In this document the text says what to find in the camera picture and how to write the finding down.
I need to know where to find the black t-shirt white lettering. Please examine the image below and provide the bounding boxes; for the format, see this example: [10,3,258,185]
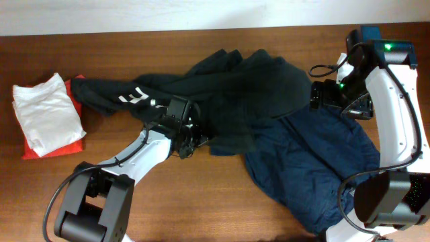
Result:
[71,49,311,155]

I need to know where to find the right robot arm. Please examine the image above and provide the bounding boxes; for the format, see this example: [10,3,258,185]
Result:
[310,26,429,241]

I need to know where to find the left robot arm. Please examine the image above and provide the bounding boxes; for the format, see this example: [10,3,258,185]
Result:
[53,96,207,242]

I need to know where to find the navy blue shorts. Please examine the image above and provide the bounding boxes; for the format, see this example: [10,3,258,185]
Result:
[243,104,382,236]

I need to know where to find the folded white shirt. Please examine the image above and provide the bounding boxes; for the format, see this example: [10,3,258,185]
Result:
[12,73,86,157]

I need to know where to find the folded red shirt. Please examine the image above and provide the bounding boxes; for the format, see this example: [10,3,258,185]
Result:
[21,79,84,160]

